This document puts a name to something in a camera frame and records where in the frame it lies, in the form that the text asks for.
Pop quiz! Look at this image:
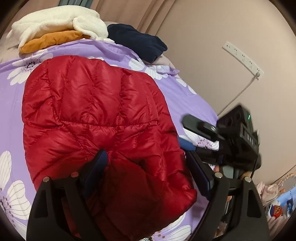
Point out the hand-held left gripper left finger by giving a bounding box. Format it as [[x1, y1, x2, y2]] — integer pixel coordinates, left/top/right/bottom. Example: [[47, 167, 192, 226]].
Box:
[[26, 149, 109, 241]]

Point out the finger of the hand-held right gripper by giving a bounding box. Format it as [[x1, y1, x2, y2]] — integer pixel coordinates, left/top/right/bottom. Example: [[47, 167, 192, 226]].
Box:
[[179, 136, 222, 154], [181, 115, 226, 142]]

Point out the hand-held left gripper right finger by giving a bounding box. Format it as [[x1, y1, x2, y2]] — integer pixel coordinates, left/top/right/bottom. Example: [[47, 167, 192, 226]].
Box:
[[186, 151, 271, 241]]

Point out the red puffer jacket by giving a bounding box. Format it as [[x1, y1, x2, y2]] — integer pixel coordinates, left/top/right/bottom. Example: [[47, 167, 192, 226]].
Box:
[[22, 56, 198, 241]]

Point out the pale pink cloth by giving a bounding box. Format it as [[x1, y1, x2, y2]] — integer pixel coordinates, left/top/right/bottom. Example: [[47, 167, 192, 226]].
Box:
[[255, 182, 285, 207]]

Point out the blue printed bag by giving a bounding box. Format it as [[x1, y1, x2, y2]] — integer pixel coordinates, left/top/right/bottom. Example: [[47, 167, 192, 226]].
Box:
[[266, 190, 296, 219]]

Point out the white power strip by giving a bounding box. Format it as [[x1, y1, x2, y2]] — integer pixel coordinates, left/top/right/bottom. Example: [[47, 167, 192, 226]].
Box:
[[222, 41, 264, 80]]

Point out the navy garment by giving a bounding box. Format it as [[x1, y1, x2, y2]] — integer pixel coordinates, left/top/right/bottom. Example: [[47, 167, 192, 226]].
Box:
[[107, 24, 168, 63]]

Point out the purple floral bedsheet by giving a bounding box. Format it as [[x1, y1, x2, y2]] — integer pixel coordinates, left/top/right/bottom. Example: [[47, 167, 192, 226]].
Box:
[[0, 38, 220, 241]]

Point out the beige curtain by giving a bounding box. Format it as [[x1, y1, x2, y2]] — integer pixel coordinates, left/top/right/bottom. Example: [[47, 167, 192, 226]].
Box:
[[91, 0, 176, 35]]

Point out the orange garment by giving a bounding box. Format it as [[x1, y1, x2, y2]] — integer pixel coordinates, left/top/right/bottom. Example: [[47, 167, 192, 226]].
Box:
[[19, 30, 90, 54]]

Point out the white fleece garment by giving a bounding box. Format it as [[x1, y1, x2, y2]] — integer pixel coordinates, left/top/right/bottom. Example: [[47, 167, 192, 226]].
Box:
[[6, 6, 109, 48]]

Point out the white power cable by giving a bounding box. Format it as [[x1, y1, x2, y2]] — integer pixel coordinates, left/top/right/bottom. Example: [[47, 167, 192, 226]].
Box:
[[217, 74, 260, 116]]

